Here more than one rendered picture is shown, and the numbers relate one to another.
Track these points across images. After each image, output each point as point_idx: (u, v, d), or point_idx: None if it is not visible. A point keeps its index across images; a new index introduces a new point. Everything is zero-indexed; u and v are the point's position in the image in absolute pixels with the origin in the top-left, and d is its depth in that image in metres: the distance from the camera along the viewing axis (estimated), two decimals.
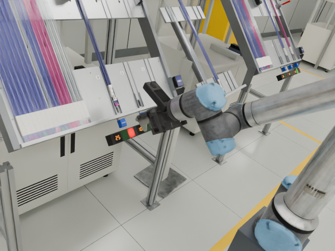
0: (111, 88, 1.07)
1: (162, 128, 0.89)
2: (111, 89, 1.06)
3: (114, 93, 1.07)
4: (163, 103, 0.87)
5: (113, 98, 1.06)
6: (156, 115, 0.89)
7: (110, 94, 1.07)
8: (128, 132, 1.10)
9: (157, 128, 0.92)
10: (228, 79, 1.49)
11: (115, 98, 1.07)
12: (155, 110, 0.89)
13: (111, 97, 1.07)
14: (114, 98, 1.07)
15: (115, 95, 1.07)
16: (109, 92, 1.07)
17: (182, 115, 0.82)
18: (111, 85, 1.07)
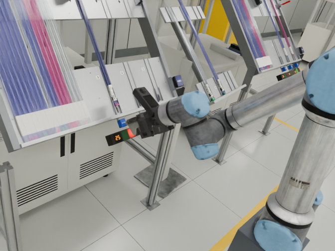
0: (111, 88, 1.07)
1: (150, 133, 0.93)
2: (111, 89, 1.06)
3: (114, 93, 1.07)
4: (151, 108, 0.91)
5: (113, 98, 1.06)
6: (145, 120, 0.92)
7: (110, 94, 1.07)
8: (128, 132, 1.10)
9: (145, 132, 0.96)
10: (228, 79, 1.49)
11: (115, 98, 1.07)
12: (144, 115, 0.93)
13: (111, 97, 1.07)
14: (114, 98, 1.07)
15: (115, 95, 1.07)
16: (109, 92, 1.07)
17: (169, 121, 0.86)
18: (111, 85, 1.07)
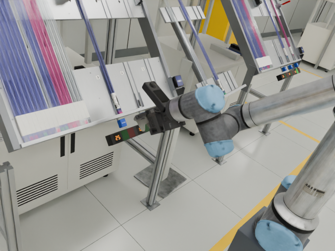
0: (115, 96, 1.07)
1: (160, 129, 0.89)
2: (114, 97, 1.06)
3: (117, 101, 1.07)
4: (162, 103, 0.87)
5: (117, 106, 1.06)
6: (155, 115, 0.89)
7: (114, 102, 1.06)
8: (128, 132, 1.10)
9: (155, 129, 0.92)
10: (228, 79, 1.49)
11: (118, 106, 1.07)
12: (154, 110, 0.89)
13: (114, 105, 1.07)
14: (117, 106, 1.06)
15: (118, 103, 1.07)
16: (113, 100, 1.07)
17: (181, 116, 0.82)
18: (114, 93, 1.07)
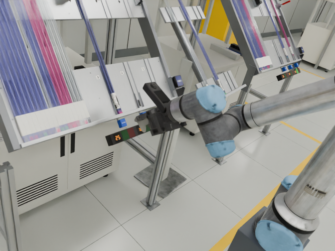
0: (115, 96, 1.07)
1: (161, 129, 0.89)
2: (114, 97, 1.06)
3: (117, 101, 1.07)
4: (162, 104, 0.87)
5: (117, 106, 1.06)
6: (156, 116, 0.88)
7: (114, 102, 1.06)
8: (128, 132, 1.10)
9: (156, 129, 0.91)
10: (228, 79, 1.49)
11: (118, 106, 1.07)
12: (155, 111, 0.89)
13: (114, 105, 1.07)
14: (117, 106, 1.06)
15: (118, 103, 1.07)
16: (113, 100, 1.07)
17: (182, 117, 0.81)
18: (114, 93, 1.07)
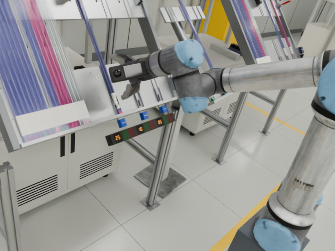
0: (115, 96, 1.07)
1: (155, 76, 0.94)
2: (114, 97, 1.06)
3: (117, 101, 1.07)
4: (144, 75, 0.87)
5: (117, 106, 1.06)
6: (145, 80, 0.91)
7: (114, 102, 1.06)
8: (128, 132, 1.10)
9: None
10: None
11: (118, 106, 1.07)
12: (141, 79, 0.90)
13: (114, 105, 1.07)
14: (117, 106, 1.06)
15: (118, 103, 1.07)
16: (113, 100, 1.07)
17: None
18: (114, 93, 1.07)
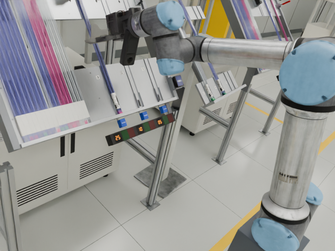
0: (115, 96, 1.07)
1: None
2: (114, 97, 1.06)
3: (117, 101, 1.07)
4: None
5: (117, 106, 1.06)
6: None
7: (114, 102, 1.06)
8: (128, 132, 1.10)
9: None
10: (228, 79, 1.49)
11: (118, 106, 1.07)
12: None
13: (114, 105, 1.07)
14: (117, 106, 1.06)
15: (118, 103, 1.07)
16: (113, 100, 1.07)
17: None
18: (114, 93, 1.07)
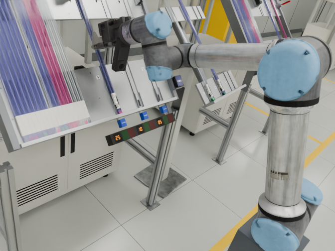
0: (115, 96, 1.07)
1: None
2: (114, 97, 1.06)
3: (117, 101, 1.07)
4: None
5: (117, 106, 1.06)
6: None
7: (114, 102, 1.06)
8: (128, 132, 1.10)
9: None
10: (228, 79, 1.49)
11: (118, 106, 1.07)
12: None
13: (114, 105, 1.07)
14: (117, 106, 1.06)
15: (118, 103, 1.07)
16: (113, 100, 1.07)
17: None
18: (114, 93, 1.07)
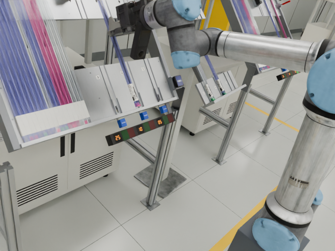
0: (132, 87, 0.98)
1: None
2: (132, 88, 0.98)
3: (135, 93, 0.98)
4: None
5: (134, 98, 0.98)
6: None
7: (131, 94, 0.98)
8: (128, 132, 1.10)
9: None
10: (228, 79, 1.49)
11: (136, 98, 0.98)
12: None
13: (132, 97, 0.98)
14: (135, 98, 0.98)
15: (136, 94, 0.98)
16: (130, 91, 0.98)
17: None
18: (132, 84, 0.98)
